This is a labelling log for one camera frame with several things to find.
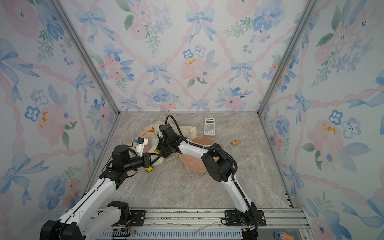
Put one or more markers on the left metal corner post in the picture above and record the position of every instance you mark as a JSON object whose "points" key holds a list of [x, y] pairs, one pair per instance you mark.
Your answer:
{"points": [[69, 27]]}

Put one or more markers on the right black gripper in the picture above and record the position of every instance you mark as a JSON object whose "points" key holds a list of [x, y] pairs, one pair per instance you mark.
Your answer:
{"points": [[162, 150]]}

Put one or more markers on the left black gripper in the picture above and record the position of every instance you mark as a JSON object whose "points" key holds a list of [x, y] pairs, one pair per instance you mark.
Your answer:
{"points": [[146, 160]]}

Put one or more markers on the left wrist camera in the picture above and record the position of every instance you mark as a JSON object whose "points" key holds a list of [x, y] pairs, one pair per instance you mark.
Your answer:
{"points": [[140, 145]]}

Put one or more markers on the pink wavy fruit plate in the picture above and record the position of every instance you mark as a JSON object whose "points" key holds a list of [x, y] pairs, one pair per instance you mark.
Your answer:
{"points": [[193, 163]]}

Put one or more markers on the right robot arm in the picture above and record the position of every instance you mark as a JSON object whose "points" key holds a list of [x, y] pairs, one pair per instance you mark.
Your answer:
{"points": [[220, 165]]}

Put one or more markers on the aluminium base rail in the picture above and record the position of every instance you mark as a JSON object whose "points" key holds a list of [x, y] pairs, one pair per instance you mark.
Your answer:
{"points": [[210, 224]]}

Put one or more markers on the right metal corner post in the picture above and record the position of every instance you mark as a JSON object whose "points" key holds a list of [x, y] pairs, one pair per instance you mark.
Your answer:
{"points": [[291, 47]]}

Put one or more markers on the white calculator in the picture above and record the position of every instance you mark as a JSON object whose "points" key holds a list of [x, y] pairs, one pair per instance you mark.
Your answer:
{"points": [[209, 127]]}

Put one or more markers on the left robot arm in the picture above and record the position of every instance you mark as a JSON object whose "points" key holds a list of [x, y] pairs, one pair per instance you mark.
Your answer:
{"points": [[82, 221]]}

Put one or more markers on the metal corner post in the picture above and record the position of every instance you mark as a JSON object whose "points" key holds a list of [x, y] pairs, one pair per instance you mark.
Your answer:
{"points": [[291, 47], [69, 27]]}

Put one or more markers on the small brown biscuit toy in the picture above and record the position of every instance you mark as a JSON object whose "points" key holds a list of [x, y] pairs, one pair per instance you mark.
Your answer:
{"points": [[235, 142]]}

